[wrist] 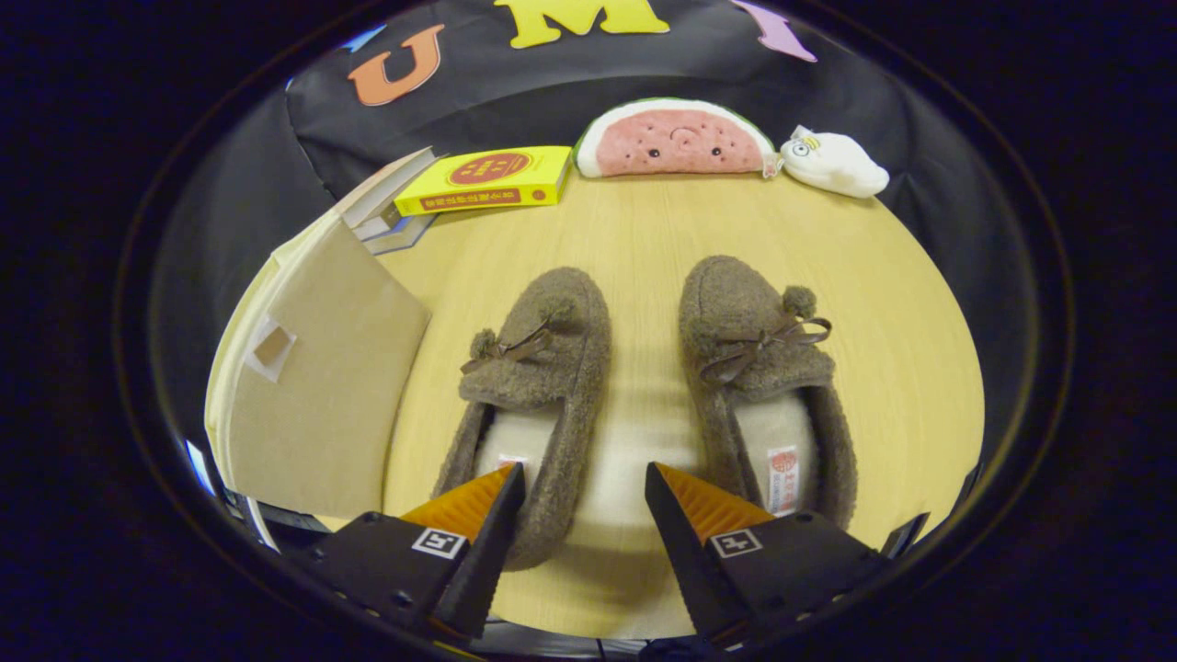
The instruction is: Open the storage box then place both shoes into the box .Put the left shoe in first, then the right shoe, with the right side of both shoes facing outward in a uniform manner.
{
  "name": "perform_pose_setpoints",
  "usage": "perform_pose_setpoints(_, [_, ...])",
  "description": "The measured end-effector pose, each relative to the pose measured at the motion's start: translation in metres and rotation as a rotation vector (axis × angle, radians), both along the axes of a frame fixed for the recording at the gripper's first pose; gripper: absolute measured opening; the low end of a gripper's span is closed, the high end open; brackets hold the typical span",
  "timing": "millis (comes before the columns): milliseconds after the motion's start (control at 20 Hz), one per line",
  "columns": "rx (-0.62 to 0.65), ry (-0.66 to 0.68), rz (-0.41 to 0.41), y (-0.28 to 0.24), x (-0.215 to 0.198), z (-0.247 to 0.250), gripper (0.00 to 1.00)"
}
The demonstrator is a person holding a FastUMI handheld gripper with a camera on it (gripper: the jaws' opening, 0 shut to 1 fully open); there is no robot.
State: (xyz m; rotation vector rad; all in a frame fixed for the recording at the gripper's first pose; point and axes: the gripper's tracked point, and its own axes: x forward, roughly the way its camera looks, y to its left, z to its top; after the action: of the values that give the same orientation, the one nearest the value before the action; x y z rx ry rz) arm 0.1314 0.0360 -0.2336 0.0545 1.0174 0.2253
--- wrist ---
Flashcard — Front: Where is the beige fabric storage box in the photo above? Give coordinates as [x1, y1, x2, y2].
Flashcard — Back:
[204, 210, 433, 520]

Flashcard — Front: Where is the watermelon slice plush toy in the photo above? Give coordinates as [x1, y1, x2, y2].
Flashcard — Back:
[573, 97, 781, 179]

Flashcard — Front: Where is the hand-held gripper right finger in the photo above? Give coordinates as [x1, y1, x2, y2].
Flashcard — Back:
[644, 461, 888, 642]

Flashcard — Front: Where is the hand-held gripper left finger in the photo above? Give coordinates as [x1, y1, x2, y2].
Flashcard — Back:
[308, 462, 527, 642]

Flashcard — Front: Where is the white plush toy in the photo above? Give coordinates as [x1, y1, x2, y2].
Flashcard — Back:
[780, 126, 891, 200]

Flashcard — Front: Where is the brown fuzzy shoe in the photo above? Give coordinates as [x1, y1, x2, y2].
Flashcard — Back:
[432, 267, 612, 571]
[679, 255, 859, 530]

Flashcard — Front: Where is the white cover book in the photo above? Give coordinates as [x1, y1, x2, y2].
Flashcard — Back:
[352, 202, 410, 245]

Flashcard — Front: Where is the yellow book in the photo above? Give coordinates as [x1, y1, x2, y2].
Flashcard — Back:
[394, 145, 574, 217]

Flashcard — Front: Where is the blue cover book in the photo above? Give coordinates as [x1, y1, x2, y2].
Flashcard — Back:
[366, 213, 439, 257]

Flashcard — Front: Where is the black backdrop cloth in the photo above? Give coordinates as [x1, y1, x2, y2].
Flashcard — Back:
[152, 0, 1031, 479]

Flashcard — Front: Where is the black flat object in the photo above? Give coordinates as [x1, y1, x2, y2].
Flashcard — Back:
[881, 512, 931, 558]

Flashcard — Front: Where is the beige cover book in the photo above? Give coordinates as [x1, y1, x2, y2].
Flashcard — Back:
[336, 147, 439, 229]

